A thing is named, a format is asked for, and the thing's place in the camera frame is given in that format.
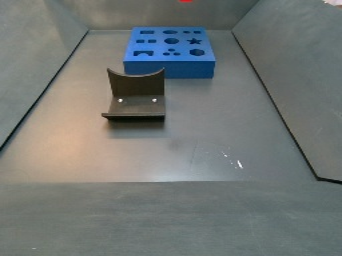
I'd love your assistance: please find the black curved holder stand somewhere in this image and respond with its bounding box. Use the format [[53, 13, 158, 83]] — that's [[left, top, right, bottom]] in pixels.
[[102, 69, 166, 120]]

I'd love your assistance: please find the blue shape sorter block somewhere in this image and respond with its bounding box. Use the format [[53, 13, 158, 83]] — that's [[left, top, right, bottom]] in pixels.
[[123, 26, 217, 79]]

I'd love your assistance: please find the red object at top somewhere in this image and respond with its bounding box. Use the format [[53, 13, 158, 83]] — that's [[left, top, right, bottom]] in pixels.
[[178, 0, 193, 3]]

